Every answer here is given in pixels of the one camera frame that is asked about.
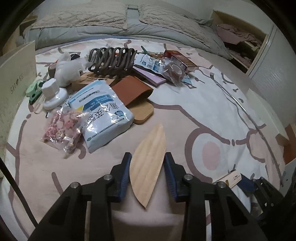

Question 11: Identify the small beige cardboard box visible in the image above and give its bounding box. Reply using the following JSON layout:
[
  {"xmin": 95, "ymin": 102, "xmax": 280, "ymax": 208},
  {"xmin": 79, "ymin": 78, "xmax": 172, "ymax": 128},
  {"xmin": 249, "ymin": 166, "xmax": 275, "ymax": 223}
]
[{"xmin": 215, "ymin": 170, "xmax": 242, "ymax": 188}]

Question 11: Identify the leaf-shaped wooden piece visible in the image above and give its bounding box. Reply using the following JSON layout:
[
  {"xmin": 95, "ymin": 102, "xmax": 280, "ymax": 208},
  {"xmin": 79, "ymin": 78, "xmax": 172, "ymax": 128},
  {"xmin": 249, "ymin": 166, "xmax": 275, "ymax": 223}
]
[{"xmin": 129, "ymin": 123, "xmax": 166, "ymax": 208}]

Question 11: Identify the white blue medicine bag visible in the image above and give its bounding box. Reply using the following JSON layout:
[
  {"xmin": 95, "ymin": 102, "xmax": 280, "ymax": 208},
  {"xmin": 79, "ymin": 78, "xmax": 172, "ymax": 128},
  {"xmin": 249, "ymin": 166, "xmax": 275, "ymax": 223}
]
[{"xmin": 69, "ymin": 80, "xmax": 134, "ymax": 153}]

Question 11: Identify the pink beads plastic bag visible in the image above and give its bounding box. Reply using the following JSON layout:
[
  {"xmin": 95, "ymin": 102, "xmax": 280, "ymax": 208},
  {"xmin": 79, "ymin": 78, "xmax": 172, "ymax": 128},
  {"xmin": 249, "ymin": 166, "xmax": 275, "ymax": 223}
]
[{"xmin": 41, "ymin": 107, "xmax": 88, "ymax": 159}]

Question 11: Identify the brown leather sleeve wooden board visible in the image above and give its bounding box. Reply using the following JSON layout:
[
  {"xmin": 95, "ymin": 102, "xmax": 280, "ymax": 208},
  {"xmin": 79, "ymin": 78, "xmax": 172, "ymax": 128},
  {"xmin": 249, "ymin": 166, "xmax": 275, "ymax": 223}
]
[{"xmin": 112, "ymin": 76, "xmax": 154, "ymax": 125}]

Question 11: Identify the purple notepad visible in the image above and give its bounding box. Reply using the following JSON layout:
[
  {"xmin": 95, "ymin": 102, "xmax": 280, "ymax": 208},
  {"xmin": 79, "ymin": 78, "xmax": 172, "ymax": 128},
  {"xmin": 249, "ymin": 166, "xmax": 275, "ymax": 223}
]
[{"xmin": 133, "ymin": 66, "xmax": 167, "ymax": 86}]

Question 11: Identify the white knob bottle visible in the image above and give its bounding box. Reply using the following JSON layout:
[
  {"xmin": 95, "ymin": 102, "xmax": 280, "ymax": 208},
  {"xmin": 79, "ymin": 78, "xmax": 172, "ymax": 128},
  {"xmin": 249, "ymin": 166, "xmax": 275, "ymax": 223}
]
[{"xmin": 41, "ymin": 78, "xmax": 68, "ymax": 110}]

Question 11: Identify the brown tape roll in bag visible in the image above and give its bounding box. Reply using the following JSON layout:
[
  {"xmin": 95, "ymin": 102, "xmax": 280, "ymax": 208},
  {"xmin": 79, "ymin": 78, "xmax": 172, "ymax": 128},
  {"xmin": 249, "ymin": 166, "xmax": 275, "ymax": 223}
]
[{"xmin": 162, "ymin": 57, "xmax": 187, "ymax": 86}]

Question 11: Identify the brown hair claw clip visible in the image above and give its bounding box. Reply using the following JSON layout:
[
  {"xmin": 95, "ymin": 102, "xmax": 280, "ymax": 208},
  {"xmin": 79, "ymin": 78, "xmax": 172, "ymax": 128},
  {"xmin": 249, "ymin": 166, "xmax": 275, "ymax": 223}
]
[{"xmin": 88, "ymin": 47, "xmax": 137, "ymax": 76}]

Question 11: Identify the red cardboard box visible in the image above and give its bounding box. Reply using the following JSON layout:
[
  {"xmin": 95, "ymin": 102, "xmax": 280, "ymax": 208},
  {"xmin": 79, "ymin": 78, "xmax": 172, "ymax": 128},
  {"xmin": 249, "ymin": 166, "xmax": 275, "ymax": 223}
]
[{"xmin": 163, "ymin": 50, "xmax": 198, "ymax": 73}]

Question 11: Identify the green clothes peg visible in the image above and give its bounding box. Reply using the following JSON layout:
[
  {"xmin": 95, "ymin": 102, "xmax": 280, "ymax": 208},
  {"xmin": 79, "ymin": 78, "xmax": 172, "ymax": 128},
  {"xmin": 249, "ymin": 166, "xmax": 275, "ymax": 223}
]
[{"xmin": 26, "ymin": 79, "xmax": 45, "ymax": 105}]

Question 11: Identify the pile of clothes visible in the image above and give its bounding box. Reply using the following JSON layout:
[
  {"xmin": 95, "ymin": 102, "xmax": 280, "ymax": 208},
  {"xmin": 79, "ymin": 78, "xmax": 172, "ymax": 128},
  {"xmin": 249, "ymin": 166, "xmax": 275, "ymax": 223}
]
[{"xmin": 216, "ymin": 24, "xmax": 262, "ymax": 68}]

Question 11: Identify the white shoe box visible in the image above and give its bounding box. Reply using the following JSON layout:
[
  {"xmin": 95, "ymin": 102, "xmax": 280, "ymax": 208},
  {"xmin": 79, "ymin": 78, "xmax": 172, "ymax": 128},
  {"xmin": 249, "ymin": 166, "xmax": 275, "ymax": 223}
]
[{"xmin": 0, "ymin": 40, "xmax": 37, "ymax": 160}]

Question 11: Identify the grey quilted duvet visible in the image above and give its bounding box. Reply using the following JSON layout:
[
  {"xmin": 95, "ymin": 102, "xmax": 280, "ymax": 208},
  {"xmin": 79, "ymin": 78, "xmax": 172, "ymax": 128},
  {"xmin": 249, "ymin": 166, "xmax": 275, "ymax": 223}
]
[{"xmin": 24, "ymin": 1, "xmax": 231, "ymax": 59}]

